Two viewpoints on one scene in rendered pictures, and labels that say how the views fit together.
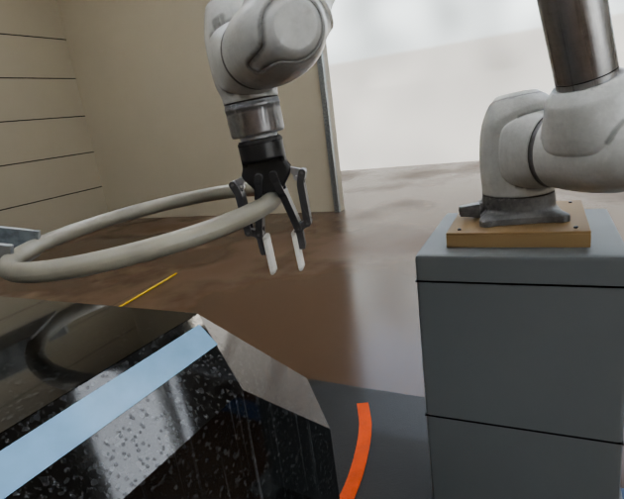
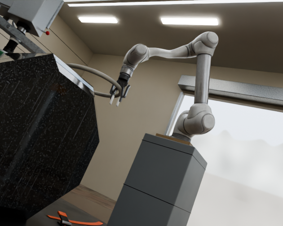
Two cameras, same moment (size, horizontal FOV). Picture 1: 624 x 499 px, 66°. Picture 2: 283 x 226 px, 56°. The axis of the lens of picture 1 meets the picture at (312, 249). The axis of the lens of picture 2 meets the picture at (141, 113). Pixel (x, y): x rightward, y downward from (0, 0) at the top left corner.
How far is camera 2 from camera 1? 1.25 m
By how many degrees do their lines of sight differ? 32
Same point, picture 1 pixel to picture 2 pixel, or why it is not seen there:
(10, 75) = not seen: hidden behind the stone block
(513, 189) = (178, 131)
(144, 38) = (101, 104)
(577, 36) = (199, 91)
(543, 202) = (184, 138)
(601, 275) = (186, 149)
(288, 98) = not seen: hidden behind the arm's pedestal
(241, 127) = (122, 70)
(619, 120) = (201, 110)
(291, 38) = (139, 50)
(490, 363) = (149, 169)
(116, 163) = not seen: hidden behind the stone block
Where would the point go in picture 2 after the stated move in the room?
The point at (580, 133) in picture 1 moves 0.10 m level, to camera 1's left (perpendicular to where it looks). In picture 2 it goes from (193, 111) to (179, 106)
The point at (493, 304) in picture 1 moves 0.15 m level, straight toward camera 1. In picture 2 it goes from (158, 151) to (151, 145)
